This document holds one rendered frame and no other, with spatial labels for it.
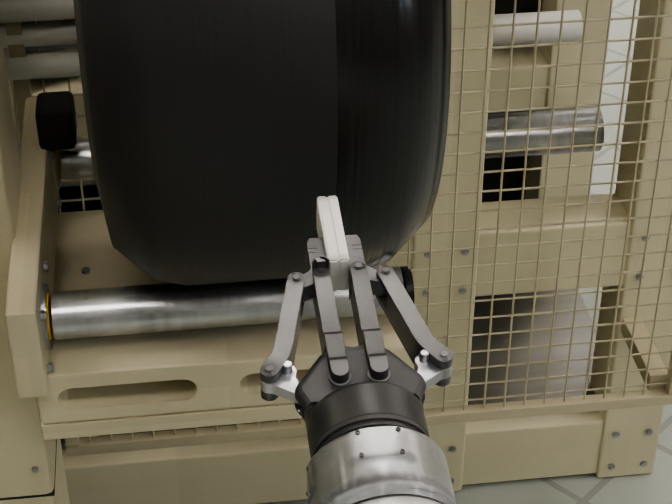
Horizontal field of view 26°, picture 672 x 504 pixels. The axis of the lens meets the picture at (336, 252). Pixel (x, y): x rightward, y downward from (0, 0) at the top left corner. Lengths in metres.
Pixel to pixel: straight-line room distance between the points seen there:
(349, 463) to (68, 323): 0.56
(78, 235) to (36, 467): 0.27
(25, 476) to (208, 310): 0.34
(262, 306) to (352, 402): 0.48
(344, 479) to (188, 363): 0.54
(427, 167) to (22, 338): 0.40
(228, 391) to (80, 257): 0.31
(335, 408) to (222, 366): 0.48
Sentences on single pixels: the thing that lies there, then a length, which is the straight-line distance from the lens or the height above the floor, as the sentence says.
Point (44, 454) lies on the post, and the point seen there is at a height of 0.68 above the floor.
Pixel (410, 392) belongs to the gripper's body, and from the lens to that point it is 0.91.
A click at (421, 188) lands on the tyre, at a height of 1.08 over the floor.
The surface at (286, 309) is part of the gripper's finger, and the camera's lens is 0.98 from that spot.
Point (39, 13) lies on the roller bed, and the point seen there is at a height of 0.99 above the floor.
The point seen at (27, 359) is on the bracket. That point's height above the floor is 0.90.
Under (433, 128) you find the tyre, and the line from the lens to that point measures 1.17.
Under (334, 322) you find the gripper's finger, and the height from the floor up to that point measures 1.13.
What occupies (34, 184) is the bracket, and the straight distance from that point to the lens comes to 1.48.
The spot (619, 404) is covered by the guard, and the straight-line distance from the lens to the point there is 2.20.
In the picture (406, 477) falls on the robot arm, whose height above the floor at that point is 1.14.
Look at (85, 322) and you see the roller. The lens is 1.36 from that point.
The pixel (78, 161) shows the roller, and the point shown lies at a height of 0.91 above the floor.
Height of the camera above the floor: 1.73
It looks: 35 degrees down
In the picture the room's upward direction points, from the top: straight up
